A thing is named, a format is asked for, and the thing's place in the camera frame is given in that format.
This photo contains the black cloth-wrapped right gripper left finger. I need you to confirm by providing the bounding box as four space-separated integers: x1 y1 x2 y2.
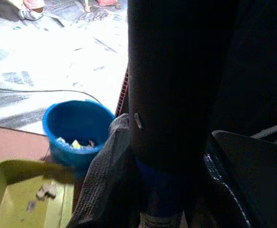
66 113 143 228

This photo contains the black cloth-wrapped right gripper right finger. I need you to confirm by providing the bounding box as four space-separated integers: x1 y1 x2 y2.
192 130 277 228

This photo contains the yellow crumpled paper scrap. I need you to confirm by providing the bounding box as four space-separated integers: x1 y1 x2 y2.
70 139 84 150

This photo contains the white crumpled paper scrap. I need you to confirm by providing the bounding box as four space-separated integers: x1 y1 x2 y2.
56 136 71 148

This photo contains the beige crumpled debris piece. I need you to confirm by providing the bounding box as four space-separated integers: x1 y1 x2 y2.
36 182 58 200

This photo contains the blue plastic bucket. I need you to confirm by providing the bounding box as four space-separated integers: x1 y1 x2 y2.
42 99 117 178

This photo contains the small dark debris piece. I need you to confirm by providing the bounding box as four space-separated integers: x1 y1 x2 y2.
26 200 37 212

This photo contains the red white striped stick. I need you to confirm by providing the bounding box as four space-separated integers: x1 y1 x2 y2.
115 67 129 117

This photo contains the green plastic dustpan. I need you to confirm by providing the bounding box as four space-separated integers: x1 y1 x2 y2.
0 159 77 228

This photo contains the person's pink foot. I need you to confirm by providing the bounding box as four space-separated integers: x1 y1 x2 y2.
97 0 121 10

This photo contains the person's white sneaker foot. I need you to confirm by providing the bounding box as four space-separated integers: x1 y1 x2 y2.
18 0 46 21

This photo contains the grey cable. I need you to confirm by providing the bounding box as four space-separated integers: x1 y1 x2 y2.
250 120 277 141

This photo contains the thin black floor cable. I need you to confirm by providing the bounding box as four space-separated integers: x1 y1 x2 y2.
0 85 102 105

